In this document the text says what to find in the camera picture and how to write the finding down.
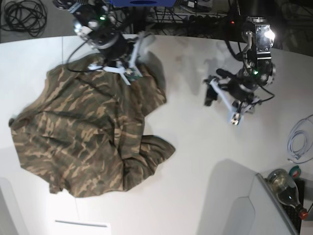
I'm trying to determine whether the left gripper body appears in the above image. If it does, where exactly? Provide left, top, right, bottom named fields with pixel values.
left=227, top=80, right=257, bottom=103

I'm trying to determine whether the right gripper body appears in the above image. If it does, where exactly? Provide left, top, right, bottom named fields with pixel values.
left=97, top=34, right=134, bottom=61

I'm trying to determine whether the camouflage t-shirt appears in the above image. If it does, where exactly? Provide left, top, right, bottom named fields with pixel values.
left=8, top=54, right=175, bottom=198

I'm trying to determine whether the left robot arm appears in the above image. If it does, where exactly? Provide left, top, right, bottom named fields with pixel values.
left=204, top=17, right=275, bottom=108

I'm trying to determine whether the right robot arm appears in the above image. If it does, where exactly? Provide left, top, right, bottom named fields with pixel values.
left=53, top=0, right=151, bottom=67

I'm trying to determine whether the black power strip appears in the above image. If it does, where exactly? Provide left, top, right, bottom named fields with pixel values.
left=188, top=15, right=228, bottom=26

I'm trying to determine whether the green tape roll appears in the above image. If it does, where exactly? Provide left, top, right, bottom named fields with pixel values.
left=289, top=165, right=301, bottom=179

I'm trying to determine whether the clear glass bottle red cap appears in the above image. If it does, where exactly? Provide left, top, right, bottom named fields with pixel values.
left=267, top=169, right=308, bottom=220

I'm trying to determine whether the grey equipment box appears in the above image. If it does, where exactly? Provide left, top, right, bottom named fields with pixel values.
left=249, top=174, right=299, bottom=235

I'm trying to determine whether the black mesh tray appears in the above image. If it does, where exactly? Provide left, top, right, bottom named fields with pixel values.
left=281, top=179, right=307, bottom=233

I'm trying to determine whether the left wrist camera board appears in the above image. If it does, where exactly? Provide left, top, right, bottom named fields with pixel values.
left=229, top=112, right=242, bottom=126

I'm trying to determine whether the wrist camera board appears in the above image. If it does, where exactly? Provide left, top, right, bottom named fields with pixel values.
left=229, top=112, right=242, bottom=126
left=121, top=68, right=142, bottom=85

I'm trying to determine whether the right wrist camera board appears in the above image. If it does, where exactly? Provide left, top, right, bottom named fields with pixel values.
left=121, top=68, right=142, bottom=85

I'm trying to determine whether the white coiled cable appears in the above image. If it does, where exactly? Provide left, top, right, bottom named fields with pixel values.
left=286, top=116, right=313, bottom=164

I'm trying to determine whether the black coiled cable on floor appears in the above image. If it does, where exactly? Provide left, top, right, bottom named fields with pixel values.
left=3, top=0, right=47, bottom=37

